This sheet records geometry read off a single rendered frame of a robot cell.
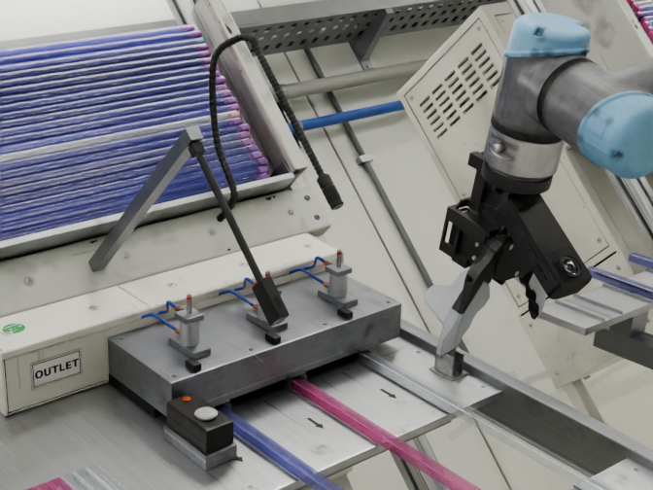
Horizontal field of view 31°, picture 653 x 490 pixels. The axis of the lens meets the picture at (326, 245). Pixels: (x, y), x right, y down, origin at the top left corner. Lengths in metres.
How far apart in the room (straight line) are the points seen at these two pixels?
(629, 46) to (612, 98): 1.23
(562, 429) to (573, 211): 0.98
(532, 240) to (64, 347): 0.54
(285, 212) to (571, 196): 0.81
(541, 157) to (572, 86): 0.10
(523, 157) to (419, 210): 2.70
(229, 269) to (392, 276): 2.19
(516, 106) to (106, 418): 0.56
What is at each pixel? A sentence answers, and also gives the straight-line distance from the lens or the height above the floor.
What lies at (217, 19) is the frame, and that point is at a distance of 1.73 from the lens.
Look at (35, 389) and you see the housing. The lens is 1.37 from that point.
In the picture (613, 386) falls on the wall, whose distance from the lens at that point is 4.05.
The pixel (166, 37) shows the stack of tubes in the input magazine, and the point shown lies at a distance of 1.68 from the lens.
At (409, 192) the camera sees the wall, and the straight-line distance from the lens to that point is 3.87.
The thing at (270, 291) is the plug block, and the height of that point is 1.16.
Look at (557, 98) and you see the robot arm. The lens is 1.10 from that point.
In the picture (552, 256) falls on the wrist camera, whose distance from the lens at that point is 1.18.
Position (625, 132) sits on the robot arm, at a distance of 1.05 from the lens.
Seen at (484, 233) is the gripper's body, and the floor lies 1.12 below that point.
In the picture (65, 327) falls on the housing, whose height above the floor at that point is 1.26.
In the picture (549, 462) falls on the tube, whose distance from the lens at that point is 1.28.
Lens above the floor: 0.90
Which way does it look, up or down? 14 degrees up
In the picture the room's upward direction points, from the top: 27 degrees counter-clockwise
